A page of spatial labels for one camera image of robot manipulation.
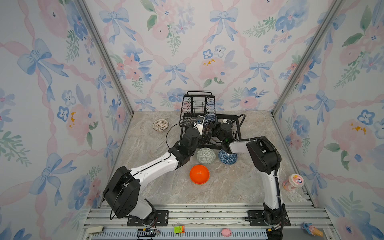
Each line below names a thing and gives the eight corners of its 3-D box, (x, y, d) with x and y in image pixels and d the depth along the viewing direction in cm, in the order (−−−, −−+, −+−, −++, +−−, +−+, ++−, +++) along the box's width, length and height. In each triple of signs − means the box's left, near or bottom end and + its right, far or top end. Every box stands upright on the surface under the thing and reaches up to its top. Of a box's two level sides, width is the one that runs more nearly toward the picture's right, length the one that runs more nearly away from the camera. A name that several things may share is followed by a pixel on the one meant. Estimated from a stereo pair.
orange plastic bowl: (189, 184, 86) (189, 182, 83) (190, 167, 93) (189, 164, 89) (209, 184, 86) (210, 182, 83) (208, 167, 93) (209, 164, 89)
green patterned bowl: (196, 164, 94) (196, 161, 90) (196, 151, 100) (196, 147, 97) (215, 164, 94) (216, 161, 90) (214, 151, 100) (214, 147, 97)
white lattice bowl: (153, 132, 110) (152, 127, 106) (155, 123, 115) (154, 118, 111) (167, 132, 110) (167, 127, 106) (169, 123, 116) (168, 118, 111)
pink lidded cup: (283, 191, 84) (294, 185, 76) (279, 181, 88) (289, 173, 80) (295, 192, 85) (306, 185, 76) (290, 181, 88) (301, 173, 80)
